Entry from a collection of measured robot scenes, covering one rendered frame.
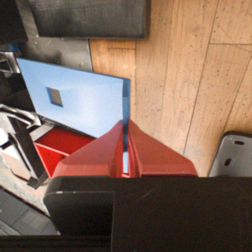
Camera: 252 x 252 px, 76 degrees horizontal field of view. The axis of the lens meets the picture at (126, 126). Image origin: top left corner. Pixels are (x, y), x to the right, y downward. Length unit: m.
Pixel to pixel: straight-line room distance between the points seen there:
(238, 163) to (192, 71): 0.14
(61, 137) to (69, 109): 0.18
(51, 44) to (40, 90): 0.11
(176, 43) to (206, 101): 0.08
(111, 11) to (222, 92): 0.15
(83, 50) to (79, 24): 0.04
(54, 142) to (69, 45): 0.18
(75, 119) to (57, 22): 0.13
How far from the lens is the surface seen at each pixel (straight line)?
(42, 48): 0.33
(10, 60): 0.24
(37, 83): 0.21
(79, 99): 0.17
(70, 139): 0.35
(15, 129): 0.34
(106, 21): 0.22
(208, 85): 0.22
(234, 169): 0.27
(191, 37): 0.21
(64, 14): 0.25
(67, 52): 0.29
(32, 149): 0.42
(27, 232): 5.38
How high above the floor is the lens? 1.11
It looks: 48 degrees down
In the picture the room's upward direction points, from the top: 141 degrees counter-clockwise
